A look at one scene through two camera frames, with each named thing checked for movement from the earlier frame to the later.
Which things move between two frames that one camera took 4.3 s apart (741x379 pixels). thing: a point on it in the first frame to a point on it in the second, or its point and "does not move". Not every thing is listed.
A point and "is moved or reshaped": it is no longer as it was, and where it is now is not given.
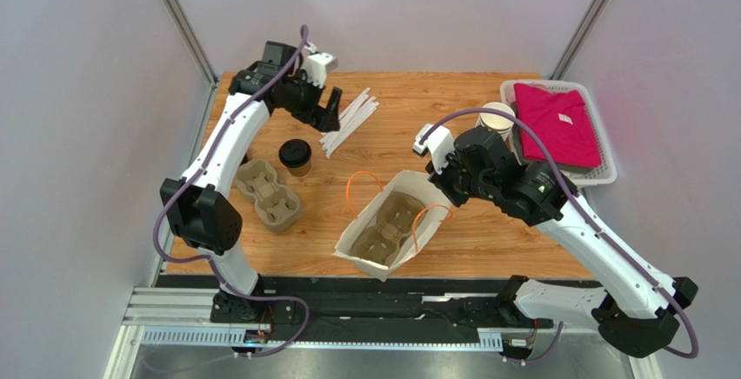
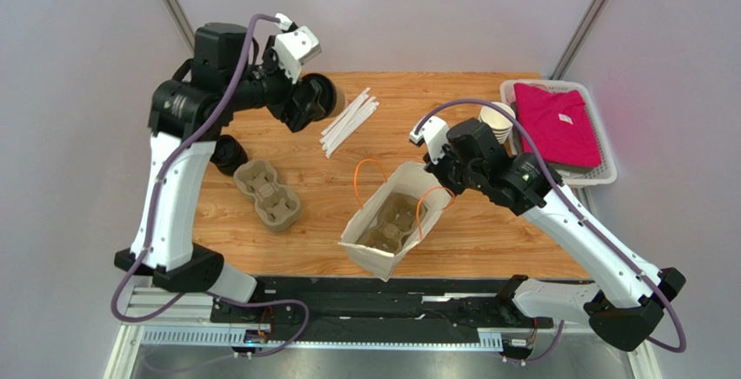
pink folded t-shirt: x=562 y=122 does not move
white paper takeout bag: x=394 y=223 does not move
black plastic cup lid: x=295 y=153 is moved or reshaped
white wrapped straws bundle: x=350 y=121 does not move
